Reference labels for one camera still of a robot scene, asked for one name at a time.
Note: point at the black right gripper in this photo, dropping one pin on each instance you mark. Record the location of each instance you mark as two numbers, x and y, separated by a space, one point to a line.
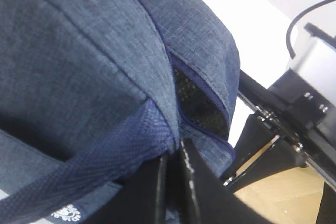
292 125

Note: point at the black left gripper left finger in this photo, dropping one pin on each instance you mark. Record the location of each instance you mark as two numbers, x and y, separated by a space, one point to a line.
142 198

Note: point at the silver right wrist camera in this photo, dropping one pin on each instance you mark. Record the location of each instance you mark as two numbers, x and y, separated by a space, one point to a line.
316 64

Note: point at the navy blue lunch bag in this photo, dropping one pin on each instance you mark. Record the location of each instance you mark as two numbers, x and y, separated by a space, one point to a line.
92 89

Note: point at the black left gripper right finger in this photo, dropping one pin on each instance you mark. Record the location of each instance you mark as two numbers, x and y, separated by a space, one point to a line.
203 198

